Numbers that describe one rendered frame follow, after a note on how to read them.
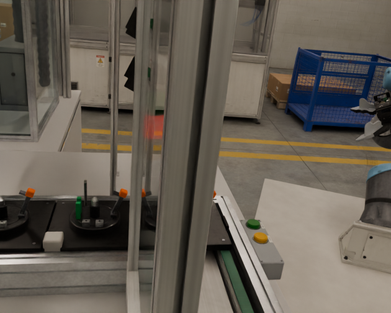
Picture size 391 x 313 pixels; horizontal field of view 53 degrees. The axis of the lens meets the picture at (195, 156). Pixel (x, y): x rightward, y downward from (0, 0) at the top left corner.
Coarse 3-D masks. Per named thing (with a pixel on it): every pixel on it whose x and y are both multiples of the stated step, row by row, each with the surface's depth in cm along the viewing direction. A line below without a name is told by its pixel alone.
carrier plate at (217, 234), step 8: (216, 208) 125; (216, 216) 121; (216, 224) 116; (216, 232) 112; (224, 232) 113; (208, 240) 108; (216, 240) 109; (224, 240) 109; (208, 248) 107; (216, 248) 108; (224, 248) 108
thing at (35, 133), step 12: (24, 0) 162; (24, 12) 164; (24, 24) 165; (24, 36) 167; (24, 48) 169; (36, 96) 181; (36, 108) 182; (36, 120) 183; (48, 120) 214; (36, 132) 185
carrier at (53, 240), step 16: (64, 208) 116; (80, 208) 108; (96, 208) 108; (112, 208) 115; (128, 208) 120; (64, 224) 109; (80, 224) 106; (96, 224) 105; (112, 224) 108; (128, 224) 112; (48, 240) 98; (64, 240) 102; (80, 240) 103; (96, 240) 104; (112, 240) 104
